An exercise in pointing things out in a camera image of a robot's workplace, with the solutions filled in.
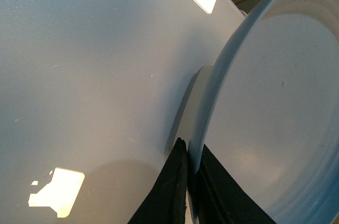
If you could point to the light blue plate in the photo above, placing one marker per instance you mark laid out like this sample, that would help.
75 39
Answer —
268 109

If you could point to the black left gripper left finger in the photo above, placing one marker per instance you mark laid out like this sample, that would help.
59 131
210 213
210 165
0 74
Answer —
166 202

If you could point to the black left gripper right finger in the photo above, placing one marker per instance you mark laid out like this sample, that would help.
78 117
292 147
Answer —
217 197

